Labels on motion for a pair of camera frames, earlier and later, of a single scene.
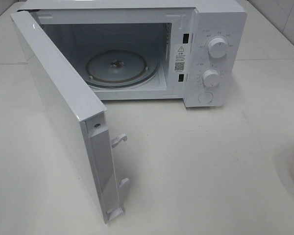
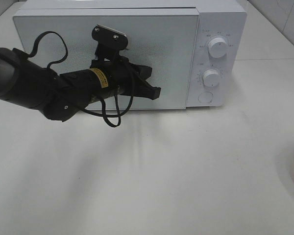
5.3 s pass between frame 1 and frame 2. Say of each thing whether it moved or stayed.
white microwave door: moved
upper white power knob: stayed
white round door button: stayed
